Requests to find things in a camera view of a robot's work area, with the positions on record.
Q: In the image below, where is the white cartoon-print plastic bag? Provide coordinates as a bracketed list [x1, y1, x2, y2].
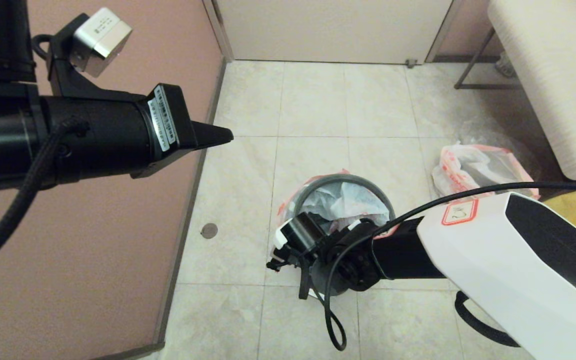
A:
[276, 168, 402, 242]

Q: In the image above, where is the black bin retaining ring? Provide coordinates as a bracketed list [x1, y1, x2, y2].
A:
[288, 171, 397, 297]

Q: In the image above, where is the used white red-print trash bag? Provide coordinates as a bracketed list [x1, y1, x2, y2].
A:
[431, 143, 540, 202]

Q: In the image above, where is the beige door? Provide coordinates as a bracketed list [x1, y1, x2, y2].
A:
[215, 0, 454, 66]

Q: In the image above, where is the small clear plastic item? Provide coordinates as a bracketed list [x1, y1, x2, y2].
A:
[495, 52, 516, 80]

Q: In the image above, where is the white wood-grain table top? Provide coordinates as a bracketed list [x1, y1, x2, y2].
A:
[487, 0, 576, 181]

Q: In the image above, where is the small right wrist camera box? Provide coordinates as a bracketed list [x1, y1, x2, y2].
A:
[266, 251, 295, 274]

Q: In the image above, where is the right wrist camera black cylinder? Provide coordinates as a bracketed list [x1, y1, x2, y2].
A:
[273, 212, 327, 257]

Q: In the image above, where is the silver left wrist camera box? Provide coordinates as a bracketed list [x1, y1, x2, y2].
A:
[70, 6, 134, 79]

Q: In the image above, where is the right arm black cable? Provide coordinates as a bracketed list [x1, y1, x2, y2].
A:
[454, 291, 522, 349]

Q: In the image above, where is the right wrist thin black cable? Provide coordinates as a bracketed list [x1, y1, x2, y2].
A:
[322, 182, 576, 352]

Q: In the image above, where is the dark metal table frame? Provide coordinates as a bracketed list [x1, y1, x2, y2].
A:
[453, 27, 524, 92]

